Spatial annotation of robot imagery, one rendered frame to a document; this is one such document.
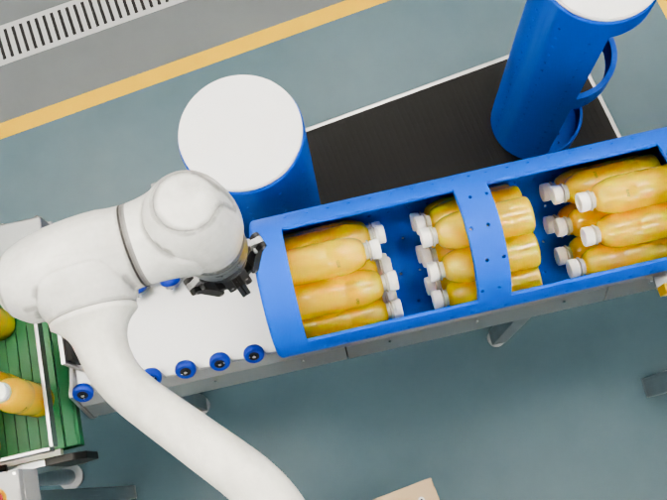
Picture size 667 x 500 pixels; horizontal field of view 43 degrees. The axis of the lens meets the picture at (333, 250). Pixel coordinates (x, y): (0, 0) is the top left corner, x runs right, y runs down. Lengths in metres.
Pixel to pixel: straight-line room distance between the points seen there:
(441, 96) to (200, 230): 2.04
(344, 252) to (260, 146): 0.38
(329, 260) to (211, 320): 0.39
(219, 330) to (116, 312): 0.92
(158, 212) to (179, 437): 0.25
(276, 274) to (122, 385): 0.66
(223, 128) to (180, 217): 1.00
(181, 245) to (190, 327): 0.98
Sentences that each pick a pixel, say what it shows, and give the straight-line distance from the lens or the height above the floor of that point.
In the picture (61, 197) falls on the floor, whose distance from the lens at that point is 3.12.
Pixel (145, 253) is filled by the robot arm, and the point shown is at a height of 1.86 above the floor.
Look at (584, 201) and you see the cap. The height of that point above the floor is 1.19.
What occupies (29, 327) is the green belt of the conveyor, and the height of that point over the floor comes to 0.90.
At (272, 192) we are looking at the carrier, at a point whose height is 0.98.
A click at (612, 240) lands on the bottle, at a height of 1.14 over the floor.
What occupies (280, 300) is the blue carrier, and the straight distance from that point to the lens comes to 1.59.
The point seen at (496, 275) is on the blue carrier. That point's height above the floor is 1.20.
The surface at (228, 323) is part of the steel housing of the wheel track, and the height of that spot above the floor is 0.93.
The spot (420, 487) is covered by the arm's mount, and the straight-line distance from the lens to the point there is 1.77.
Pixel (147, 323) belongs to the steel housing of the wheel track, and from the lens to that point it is 1.94.
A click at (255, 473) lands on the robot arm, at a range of 0.96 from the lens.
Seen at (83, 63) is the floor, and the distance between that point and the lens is 3.30.
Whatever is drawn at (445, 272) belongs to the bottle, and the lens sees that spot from 1.68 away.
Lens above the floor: 2.77
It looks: 75 degrees down
